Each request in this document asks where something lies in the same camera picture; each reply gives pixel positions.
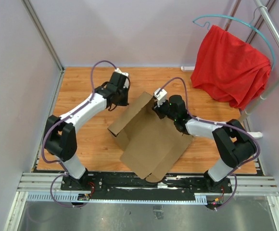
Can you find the aluminium frame post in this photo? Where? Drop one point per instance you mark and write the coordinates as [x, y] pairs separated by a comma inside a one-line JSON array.
[[40, 28]]

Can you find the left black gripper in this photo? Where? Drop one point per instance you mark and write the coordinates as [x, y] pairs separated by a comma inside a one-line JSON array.
[[125, 102]]

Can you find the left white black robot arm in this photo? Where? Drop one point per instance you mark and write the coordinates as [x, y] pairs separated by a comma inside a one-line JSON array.
[[60, 131]]

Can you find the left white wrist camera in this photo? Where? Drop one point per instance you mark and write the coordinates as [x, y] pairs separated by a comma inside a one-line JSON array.
[[127, 80]]

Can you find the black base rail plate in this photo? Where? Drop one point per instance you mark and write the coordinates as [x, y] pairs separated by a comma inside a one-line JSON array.
[[128, 186]]

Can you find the red cloth shirt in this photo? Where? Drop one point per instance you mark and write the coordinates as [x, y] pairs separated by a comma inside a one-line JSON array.
[[229, 69]]

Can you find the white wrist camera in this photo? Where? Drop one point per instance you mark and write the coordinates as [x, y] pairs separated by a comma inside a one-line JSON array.
[[127, 80], [160, 96]]

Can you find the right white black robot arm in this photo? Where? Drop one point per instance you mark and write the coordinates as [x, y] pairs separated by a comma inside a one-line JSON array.
[[234, 144]]

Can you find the brown cardboard box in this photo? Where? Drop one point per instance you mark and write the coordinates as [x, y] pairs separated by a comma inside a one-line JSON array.
[[150, 145]]

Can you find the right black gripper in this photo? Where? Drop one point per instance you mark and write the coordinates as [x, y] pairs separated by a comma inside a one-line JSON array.
[[157, 109]]

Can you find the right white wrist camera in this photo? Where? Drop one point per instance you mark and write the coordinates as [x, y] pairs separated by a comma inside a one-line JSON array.
[[160, 96]]

